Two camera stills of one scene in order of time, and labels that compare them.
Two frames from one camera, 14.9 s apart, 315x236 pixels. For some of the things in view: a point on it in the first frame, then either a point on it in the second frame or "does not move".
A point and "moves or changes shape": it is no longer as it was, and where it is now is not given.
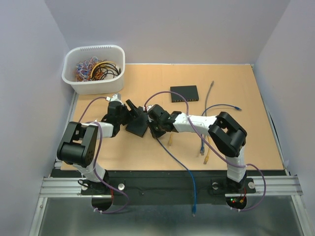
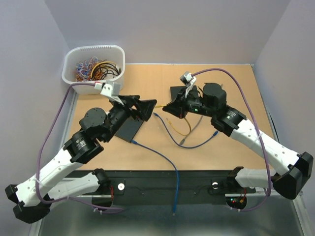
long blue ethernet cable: [194, 205] to [136, 142]
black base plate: [169, 188] does not move
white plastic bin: [95, 69] does not move
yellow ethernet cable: [206, 159] moves or changes shape
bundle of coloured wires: [93, 69] does not move
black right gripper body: [156, 128] to [195, 104]
